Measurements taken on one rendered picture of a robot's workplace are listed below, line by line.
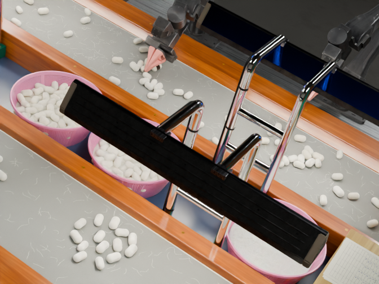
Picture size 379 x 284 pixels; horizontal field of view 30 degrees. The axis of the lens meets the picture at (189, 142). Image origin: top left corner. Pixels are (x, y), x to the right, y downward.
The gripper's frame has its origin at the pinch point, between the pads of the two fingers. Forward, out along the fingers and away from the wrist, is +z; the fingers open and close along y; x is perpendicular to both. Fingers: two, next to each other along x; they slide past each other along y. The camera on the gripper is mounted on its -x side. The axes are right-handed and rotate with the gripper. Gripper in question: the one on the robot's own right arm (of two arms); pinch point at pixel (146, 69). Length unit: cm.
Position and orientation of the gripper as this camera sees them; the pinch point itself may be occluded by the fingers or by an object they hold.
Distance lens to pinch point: 224.0
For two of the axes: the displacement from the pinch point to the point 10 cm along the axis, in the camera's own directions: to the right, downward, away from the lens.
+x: 1.8, 2.9, 9.4
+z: -5.6, 8.2, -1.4
